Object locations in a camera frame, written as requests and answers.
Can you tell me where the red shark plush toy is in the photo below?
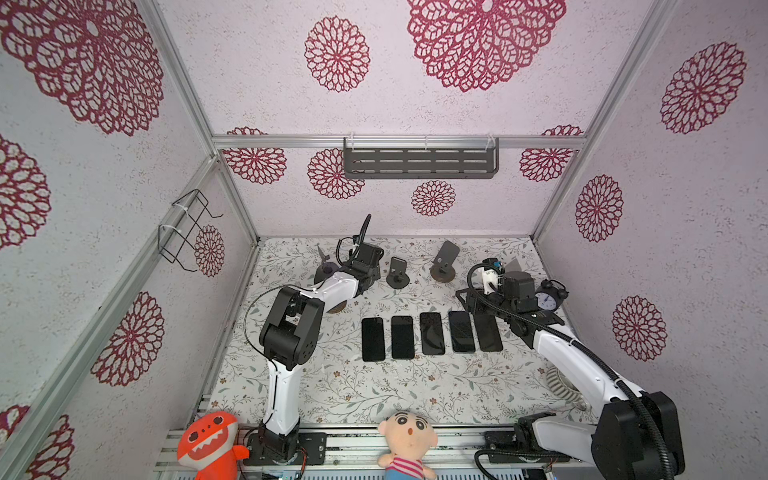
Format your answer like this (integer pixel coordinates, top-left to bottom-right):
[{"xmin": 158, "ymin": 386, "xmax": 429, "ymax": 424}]
[{"xmin": 176, "ymin": 411, "xmax": 250, "ymax": 480}]

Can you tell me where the white folding phone stand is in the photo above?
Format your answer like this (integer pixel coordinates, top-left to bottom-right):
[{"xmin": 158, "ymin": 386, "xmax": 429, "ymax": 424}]
[{"xmin": 505, "ymin": 259, "xmax": 523, "ymax": 273}]

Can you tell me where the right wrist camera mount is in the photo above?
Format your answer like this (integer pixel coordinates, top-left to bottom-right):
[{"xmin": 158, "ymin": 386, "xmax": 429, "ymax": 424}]
[{"xmin": 481, "ymin": 257, "xmax": 504, "ymax": 295}]

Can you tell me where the black alarm clock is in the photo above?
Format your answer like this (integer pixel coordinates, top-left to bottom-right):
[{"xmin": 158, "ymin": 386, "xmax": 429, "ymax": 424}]
[{"xmin": 535, "ymin": 279, "xmax": 569, "ymax": 312}]

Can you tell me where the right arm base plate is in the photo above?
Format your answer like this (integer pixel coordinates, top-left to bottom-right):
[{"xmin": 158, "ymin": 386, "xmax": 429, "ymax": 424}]
[{"xmin": 483, "ymin": 412, "xmax": 570, "ymax": 463}]

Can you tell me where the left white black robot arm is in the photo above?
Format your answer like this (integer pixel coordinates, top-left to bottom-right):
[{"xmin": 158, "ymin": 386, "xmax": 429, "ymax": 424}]
[{"xmin": 259, "ymin": 240, "xmax": 384, "ymax": 437}]

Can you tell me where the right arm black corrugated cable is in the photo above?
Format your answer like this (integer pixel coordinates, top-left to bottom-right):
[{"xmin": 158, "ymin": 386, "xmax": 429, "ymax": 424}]
[{"xmin": 466, "ymin": 261, "xmax": 678, "ymax": 480}]

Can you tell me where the wooden round stand left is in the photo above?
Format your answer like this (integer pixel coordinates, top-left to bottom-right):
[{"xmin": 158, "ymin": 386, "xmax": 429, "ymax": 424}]
[{"xmin": 325, "ymin": 301, "xmax": 347, "ymax": 314}]

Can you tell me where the black phone tall wooden stand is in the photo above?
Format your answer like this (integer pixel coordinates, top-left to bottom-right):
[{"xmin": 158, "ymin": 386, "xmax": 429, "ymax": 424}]
[{"xmin": 391, "ymin": 315, "xmax": 415, "ymax": 360}]

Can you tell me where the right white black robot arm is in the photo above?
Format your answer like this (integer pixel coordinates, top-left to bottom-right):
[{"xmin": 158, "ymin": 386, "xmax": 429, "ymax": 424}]
[{"xmin": 462, "ymin": 260, "xmax": 686, "ymax": 479}]

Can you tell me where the black wire wall rack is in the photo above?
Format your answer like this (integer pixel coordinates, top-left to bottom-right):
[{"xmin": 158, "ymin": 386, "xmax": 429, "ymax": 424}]
[{"xmin": 156, "ymin": 189, "xmax": 222, "ymax": 273}]

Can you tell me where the boy doll plush toy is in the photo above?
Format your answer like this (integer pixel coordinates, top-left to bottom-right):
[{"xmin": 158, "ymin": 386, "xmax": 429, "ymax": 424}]
[{"xmin": 377, "ymin": 411, "xmax": 438, "ymax": 480}]

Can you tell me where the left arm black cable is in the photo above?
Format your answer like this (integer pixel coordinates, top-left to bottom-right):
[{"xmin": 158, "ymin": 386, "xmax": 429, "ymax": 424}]
[{"xmin": 334, "ymin": 213, "xmax": 373, "ymax": 269}]

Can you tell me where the striped grey cup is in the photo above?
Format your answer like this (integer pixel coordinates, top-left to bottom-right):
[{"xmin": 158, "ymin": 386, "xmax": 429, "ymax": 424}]
[{"xmin": 544, "ymin": 365, "xmax": 587, "ymax": 411}]

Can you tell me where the grey wall shelf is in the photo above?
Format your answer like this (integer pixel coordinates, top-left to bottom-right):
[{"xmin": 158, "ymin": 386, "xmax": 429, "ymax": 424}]
[{"xmin": 342, "ymin": 137, "xmax": 499, "ymax": 180}]

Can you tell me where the grey round phone stand front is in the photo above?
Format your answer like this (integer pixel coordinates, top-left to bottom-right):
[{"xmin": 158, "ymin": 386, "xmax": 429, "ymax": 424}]
[{"xmin": 313, "ymin": 245, "xmax": 340, "ymax": 284}]

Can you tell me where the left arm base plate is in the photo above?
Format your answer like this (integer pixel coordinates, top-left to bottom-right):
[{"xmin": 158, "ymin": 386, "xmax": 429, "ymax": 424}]
[{"xmin": 243, "ymin": 431, "xmax": 328, "ymax": 466}]

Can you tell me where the wooden round stand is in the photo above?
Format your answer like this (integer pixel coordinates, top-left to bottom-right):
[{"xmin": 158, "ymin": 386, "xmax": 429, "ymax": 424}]
[
  {"xmin": 430, "ymin": 240, "xmax": 460, "ymax": 283},
  {"xmin": 325, "ymin": 301, "xmax": 347, "ymax": 314}
]

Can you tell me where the wooden round stand right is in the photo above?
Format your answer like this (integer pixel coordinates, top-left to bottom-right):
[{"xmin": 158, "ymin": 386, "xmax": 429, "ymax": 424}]
[{"xmin": 430, "ymin": 240, "xmax": 460, "ymax": 283}]

